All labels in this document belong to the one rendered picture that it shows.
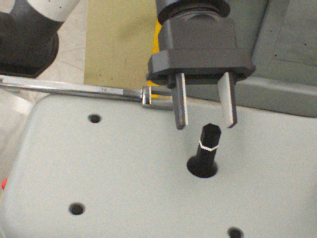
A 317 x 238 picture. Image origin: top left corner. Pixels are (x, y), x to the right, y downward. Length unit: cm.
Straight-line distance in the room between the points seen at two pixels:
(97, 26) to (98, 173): 201
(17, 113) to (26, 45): 13
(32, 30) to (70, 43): 306
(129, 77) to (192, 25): 212
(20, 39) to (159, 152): 46
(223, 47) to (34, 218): 28
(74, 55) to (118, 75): 126
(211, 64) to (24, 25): 49
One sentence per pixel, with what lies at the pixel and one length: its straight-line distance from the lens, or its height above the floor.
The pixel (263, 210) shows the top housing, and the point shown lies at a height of 189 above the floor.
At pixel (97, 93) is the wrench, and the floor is 190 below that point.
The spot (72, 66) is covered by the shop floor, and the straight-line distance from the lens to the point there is 395.
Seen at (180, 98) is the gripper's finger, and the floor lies 197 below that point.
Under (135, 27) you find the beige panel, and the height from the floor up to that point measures 95.
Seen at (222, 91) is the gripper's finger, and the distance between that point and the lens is 71.
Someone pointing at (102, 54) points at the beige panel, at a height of 78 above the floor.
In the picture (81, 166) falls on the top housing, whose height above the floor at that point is 189.
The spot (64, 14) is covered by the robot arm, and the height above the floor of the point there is 181.
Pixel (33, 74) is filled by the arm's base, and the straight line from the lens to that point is 119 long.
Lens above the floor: 239
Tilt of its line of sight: 41 degrees down
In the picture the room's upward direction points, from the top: 9 degrees clockwise
